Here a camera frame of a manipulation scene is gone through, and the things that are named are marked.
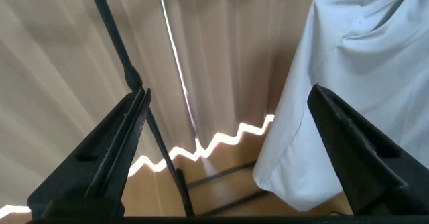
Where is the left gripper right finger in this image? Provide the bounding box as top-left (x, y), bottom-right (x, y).
top-left (307, 84), bottom-right (429, 217)

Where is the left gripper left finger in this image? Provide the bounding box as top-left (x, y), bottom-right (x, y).
top-left (27, 87), bottom-right (152, 219)

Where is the black clothes rack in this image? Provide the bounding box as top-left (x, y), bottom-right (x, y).
top-left (85, 0), bottom-right (271, 217)

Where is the beige curtain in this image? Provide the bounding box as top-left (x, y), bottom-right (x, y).
top-left (0, 0), bottom-right (328, 215)

